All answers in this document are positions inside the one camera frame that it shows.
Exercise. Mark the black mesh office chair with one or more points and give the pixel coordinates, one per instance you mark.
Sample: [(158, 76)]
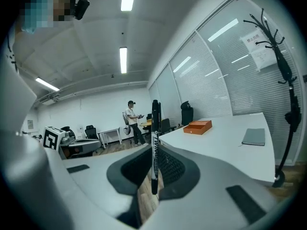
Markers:
[(91, 133)]

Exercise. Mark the paper sign on glass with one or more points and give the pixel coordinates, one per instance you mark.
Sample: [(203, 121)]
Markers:
[(260, 49)]

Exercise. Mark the black head-mounted camera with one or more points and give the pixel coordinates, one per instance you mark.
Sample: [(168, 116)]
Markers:
[(81, 8)]

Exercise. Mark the wooden round table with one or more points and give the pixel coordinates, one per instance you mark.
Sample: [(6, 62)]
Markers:
[(145, 123)]

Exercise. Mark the black coat rack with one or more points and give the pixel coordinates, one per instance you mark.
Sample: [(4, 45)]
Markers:
[(285, 66)]

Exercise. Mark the low black chair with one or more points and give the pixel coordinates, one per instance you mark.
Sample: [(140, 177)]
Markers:
[(166, 126)]

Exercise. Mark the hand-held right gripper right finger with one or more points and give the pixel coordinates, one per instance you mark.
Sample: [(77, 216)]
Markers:
[(211, 190)]

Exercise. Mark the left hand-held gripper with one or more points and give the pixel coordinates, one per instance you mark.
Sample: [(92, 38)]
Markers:
[(54, 139)]

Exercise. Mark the small wall notice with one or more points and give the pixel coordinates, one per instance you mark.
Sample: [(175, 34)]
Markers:
[(30, 124)]

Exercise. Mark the black marker pen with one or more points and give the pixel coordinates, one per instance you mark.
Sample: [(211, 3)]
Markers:
[(156, 128)]

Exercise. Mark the ceiling air conditioner unit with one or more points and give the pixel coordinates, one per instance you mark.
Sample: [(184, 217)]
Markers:
[(48, 100)]

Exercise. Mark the small white table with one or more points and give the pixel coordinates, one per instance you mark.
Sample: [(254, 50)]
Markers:
[(110, 133)]

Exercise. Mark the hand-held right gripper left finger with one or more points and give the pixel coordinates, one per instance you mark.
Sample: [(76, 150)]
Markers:
[(96, 176)]

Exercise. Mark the orange box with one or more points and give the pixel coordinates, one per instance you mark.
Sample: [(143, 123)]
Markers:
[(196, 128)]

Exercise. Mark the person's white shirt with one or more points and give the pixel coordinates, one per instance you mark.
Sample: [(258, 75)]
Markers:
[(14, 92)]

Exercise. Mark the white desk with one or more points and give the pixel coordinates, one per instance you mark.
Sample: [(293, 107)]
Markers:
[(220, 150)]

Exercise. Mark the grey notebook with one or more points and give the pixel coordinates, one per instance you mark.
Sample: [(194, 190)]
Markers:
[(254, 136)]

